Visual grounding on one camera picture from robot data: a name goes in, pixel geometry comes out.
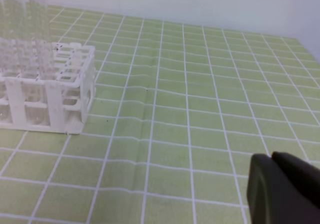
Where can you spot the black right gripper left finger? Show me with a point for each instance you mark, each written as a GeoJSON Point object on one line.
{"type": "Point", "coordinates": [273, 199]}

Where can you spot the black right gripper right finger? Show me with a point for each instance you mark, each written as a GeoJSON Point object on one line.
{"type": "Point", "coordinates": [304, 176]}

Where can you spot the green checkered tablecloth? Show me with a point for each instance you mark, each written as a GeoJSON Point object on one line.
{"type": "Point", "coordinates": [178, 112]}

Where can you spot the white plastic test tube rack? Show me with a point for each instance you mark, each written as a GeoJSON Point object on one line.
{"type": "Point", "coordinates": [60, 105]}

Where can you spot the clear test tube in rack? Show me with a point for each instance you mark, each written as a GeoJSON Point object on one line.
{"type": "Point", "coordinates": [45, 58]}
{"type": "Point", "coordinates": [18, 15]}

